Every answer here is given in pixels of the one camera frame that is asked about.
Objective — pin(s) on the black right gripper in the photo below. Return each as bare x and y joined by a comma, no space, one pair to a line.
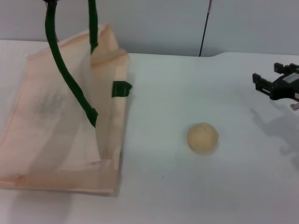
286,87

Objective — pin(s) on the round egg yolk pastry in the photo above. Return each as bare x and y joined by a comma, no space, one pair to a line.
202,137

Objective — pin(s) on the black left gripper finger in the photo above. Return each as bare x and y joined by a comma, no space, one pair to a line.
50,1

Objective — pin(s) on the black vertical wall strip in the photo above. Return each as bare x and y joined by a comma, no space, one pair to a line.
205,25

